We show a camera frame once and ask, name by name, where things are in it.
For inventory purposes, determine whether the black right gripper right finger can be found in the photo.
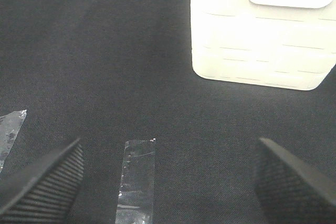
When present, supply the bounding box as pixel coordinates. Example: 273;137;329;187
254;137;335;223

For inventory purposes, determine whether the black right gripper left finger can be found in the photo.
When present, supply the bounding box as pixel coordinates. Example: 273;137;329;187
1;138;85;223

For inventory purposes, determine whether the clear tape strip middle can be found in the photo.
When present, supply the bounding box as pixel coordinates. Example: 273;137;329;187
0;110;27;171

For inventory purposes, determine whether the clear tape strip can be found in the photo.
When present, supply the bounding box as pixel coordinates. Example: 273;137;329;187
115;138;156;223
0;110;27;171

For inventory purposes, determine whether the clear tape strip right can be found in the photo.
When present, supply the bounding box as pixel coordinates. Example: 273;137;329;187
115;138;156;223

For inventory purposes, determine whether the black table mat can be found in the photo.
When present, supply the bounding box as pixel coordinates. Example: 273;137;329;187
1;0;335;223

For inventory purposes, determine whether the cream storage bin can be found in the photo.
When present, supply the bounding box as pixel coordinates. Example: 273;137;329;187
190;0;335;91

